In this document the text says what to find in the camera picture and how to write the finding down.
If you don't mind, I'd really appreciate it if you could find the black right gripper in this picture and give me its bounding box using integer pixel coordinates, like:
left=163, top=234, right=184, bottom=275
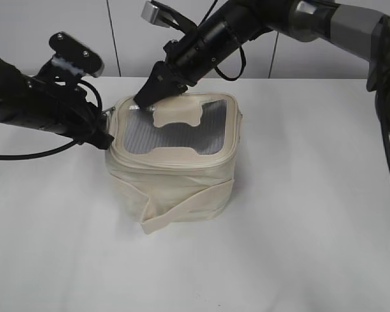
left=134, top=20, right=244, bottom=107

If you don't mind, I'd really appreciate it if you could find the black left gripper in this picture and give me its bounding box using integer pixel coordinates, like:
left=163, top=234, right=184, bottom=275
left=25, top=73, right=114, bottom=150

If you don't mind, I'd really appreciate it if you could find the cream canvas zipper bag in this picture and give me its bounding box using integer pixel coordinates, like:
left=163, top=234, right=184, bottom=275
left=105, top=93, right=242, bottom=234

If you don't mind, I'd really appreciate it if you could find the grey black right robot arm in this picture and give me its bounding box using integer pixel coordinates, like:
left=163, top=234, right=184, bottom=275
left=134, top=1, right=390, bottom=134

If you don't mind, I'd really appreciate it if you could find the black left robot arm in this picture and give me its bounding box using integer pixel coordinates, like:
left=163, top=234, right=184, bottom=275
left=0, top=58, right=114, bottom=150

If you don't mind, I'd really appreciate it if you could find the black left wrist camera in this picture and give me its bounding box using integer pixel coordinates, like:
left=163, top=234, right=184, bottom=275
left=49, top=32, right=105, bottom=78

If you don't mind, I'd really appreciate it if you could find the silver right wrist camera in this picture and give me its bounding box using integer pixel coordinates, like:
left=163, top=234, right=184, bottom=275
left=141, top=1, right=181, bottom=30

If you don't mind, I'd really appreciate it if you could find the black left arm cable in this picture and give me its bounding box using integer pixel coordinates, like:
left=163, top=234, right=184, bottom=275
left=0, top=77, right=105, bottom=162

